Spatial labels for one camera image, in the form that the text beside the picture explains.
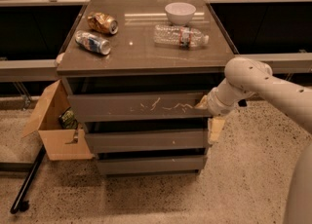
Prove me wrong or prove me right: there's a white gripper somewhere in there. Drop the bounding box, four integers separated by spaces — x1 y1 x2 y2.
195 87 237 144

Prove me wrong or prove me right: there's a grey top drawer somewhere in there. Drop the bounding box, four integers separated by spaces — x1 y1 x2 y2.
68 93 211 123

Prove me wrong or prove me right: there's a grey drawer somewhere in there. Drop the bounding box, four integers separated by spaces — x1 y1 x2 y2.
85 129 208 153
68 93 211 123
97 155 207 175

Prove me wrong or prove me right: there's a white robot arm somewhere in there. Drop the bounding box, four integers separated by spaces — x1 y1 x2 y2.
196 56 312 224

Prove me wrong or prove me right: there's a grey bottom drawer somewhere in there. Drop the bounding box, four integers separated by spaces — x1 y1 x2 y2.
97 155 207 175

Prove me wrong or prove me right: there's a grey drawer cabinet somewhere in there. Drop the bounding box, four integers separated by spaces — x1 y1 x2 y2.
58 0 234 163

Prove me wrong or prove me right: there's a grey middle drawer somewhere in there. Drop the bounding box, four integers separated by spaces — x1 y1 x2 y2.
85 129 208 153

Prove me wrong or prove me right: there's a clear plastic water bottle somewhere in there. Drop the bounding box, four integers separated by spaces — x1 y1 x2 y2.
154 24 209 49

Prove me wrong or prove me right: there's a white bowl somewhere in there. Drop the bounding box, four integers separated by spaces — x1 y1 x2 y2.
165 2 196 25

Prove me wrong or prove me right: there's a green snack packet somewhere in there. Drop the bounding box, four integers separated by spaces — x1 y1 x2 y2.
58 108 78 130

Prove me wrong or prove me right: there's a crushed gold can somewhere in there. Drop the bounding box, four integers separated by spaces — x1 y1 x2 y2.
87 12 118 35

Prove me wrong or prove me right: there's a crushed blue silver can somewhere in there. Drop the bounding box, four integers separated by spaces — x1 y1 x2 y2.
75 30 111 56

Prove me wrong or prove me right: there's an open cardboard box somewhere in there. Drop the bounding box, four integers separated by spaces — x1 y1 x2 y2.
22 80 93 161

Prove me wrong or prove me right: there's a black metal floor bar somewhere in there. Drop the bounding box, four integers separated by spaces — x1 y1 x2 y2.
10 146 46 214

